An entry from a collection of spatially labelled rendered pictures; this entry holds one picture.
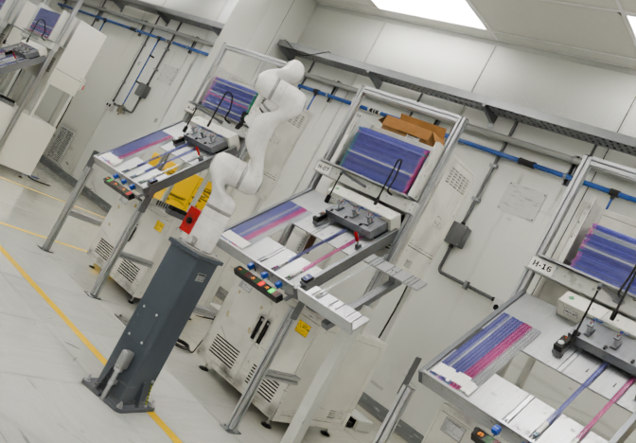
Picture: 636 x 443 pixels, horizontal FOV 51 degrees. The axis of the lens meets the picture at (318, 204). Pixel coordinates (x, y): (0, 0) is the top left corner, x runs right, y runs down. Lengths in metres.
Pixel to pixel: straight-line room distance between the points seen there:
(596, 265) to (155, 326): 1.85
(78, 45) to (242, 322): 4.38
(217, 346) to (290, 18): 3.88
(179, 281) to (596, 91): 3.38
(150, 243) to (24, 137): 3.18
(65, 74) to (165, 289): 4.83
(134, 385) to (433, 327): 2.62
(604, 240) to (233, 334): 1.97
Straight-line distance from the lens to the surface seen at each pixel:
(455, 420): 2.99
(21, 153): 7.46
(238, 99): 4.66
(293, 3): 6.83
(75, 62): 7.44
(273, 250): 3.45
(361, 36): 6.45
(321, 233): 3.55
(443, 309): 4.96
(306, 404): 3.15
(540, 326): 3.01
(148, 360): 2.90
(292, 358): 3.49
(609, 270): 3.04
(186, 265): 2.80
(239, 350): 3.73
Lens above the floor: 1.04
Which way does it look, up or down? 1 degrees up
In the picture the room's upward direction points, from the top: 28 degrees clockwise
